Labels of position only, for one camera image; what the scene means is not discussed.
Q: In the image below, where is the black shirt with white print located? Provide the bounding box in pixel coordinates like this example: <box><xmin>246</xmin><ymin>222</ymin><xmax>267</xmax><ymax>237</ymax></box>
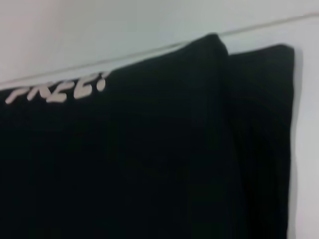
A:
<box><xmin>0</xmin><ymin>32</ymin><xmax>296</xmax><ymax>239</ymax></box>

